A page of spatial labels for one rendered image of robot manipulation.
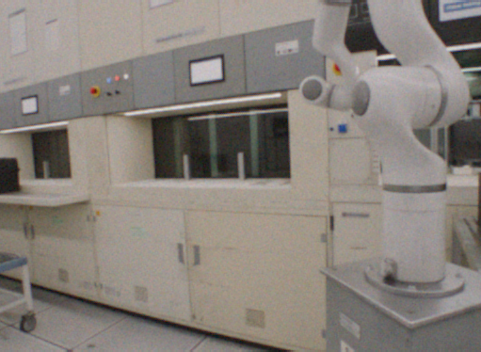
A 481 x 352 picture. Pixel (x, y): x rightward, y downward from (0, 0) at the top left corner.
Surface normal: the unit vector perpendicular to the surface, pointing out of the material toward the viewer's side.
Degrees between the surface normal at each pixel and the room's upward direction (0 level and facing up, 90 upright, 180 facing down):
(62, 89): 90
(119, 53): 90
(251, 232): 90
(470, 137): 90
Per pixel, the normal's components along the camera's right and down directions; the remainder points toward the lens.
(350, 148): -0.47, 0.10
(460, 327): 0.29, 0.07
